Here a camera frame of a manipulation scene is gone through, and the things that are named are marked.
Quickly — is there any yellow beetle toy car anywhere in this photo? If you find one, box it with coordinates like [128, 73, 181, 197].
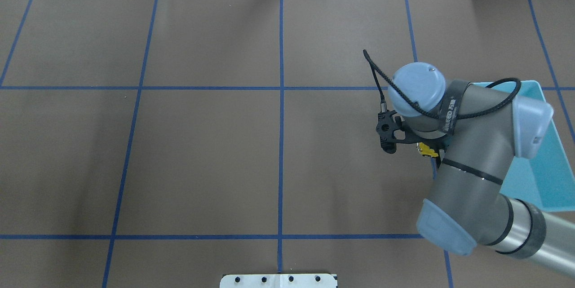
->
[416, 142, 439, 158]

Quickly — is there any light blue plastic bin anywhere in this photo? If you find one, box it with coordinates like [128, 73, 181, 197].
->
[466, 80, 575, 212]

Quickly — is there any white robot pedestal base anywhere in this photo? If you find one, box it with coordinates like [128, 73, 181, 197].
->
[219, 273, 339, 288]

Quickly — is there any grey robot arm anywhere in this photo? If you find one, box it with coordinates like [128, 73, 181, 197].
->
[371, 62, 574, 276]

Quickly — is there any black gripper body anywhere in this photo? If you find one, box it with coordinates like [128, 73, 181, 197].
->
[376, 110, 443, 154]

